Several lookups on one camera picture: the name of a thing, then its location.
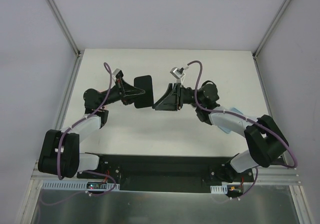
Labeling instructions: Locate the black phone case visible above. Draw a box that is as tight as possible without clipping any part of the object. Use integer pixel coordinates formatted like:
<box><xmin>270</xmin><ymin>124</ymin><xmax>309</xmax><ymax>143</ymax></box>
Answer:
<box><xmin>133</xmin><ymin>75</ymin><xmax>155</xmax><ymax>109</ymax></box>

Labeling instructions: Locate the phone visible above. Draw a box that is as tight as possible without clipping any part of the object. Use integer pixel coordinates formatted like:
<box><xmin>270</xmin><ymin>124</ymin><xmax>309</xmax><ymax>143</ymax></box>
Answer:
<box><xmin>214</xmin><ymin>108</ymin><xmax>245</xmax><ymax>137</ymax></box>

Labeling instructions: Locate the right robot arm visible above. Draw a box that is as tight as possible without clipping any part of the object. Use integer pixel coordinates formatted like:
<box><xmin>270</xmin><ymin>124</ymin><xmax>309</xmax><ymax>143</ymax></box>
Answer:
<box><xmin>152</xmin><ymin>80</ymin><xmax>288</xmax><ymax>183</ymax></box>

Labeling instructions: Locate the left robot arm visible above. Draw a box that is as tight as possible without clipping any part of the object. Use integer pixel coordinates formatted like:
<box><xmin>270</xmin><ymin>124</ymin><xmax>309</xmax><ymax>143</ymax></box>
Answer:
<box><xmin>37</xmin><ymin>75</ymin><xmax>152</xmax><ymax>180</ymax></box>

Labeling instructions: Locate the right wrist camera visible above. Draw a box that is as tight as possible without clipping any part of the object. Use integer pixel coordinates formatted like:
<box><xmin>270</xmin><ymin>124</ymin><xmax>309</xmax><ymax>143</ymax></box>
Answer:
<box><xmin>170</xmin><ymin>67</ymin><xmax>186</xmax><ymax>84</ymax></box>

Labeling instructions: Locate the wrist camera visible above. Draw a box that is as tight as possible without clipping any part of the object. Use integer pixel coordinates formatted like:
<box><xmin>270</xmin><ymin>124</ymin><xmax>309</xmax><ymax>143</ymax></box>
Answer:
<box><xmin>170</xmin><ymin>67</ymin><xmax>186</xmax><ymax>84</ymax></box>
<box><xmin>112</xmin><ymin>68</ymin><xmax>124</xmax><ymax>82</ymax></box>

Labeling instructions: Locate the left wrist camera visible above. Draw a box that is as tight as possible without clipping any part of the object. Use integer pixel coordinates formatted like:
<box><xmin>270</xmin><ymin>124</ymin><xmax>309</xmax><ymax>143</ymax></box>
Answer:
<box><xmin>112</xmin><ymin>68</ymin><xmax>124</xmax><ymax>82</ymax></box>

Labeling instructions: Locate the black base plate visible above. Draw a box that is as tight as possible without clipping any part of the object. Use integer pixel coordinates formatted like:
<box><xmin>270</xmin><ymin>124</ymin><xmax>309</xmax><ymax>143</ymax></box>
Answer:
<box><xmin>76</xmin><ymin>154</ymin><xmax>254</xmax><ymax>193</ymax></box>

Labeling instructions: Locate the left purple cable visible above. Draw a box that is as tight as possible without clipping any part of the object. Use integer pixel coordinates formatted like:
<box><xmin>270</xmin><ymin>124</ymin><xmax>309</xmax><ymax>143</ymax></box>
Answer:
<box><xmin>38</xmin><ymin>62</ymin><xmax>118</xmax><ymax>206</ymax></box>

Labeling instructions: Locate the purple cable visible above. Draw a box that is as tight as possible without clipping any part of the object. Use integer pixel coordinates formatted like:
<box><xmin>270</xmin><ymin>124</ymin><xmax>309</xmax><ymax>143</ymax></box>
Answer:
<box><xmin>186</xmin><ymin>60</ymin><xmax>299</xmax><ymax>205</ymax></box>
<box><xmin>38</xmin><ymin>62</ymin><xmax>118</xmax><ymax>206</ymax></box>

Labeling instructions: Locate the right white cable duct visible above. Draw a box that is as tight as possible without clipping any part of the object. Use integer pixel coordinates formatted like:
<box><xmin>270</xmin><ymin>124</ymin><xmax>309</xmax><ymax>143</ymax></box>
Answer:
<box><xmin>210</xmin><ymin>184</ymin><xmax>228</xmax><ymax>195</ymax></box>

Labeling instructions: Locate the white cable duct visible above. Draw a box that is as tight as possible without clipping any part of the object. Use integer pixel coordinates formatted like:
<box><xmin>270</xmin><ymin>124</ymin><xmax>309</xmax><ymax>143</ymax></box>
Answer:
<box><xmin>210</xmin><ymin>184</ymin><xmax>228</xmax><ymax>195</ymax></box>
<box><xmin>42</xmin><ymin>180</ymin><xmax>120</xmax><ymax>192</ymax></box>

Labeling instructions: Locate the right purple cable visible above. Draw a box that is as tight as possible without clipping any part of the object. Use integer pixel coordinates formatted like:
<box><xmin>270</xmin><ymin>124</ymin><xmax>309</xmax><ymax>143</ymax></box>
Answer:
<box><xmin>186</xmin><ymin>60</ymin><xmax>299</xmax><ymax>205</ymax></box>

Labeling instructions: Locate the left white cable duct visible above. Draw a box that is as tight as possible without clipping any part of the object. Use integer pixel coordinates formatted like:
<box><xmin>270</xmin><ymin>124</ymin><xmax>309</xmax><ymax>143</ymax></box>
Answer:
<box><xmin>42</xmin><ymin>180</ymin><xmax>120</xmax><ymax>192</ymax></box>

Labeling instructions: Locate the aluminium frame rail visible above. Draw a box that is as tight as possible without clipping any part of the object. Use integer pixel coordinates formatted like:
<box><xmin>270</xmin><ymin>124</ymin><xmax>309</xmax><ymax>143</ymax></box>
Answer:
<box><xmin>31</xmin><ymin>165</ymin><xmax>303</xmax><ymax>186</ymax></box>

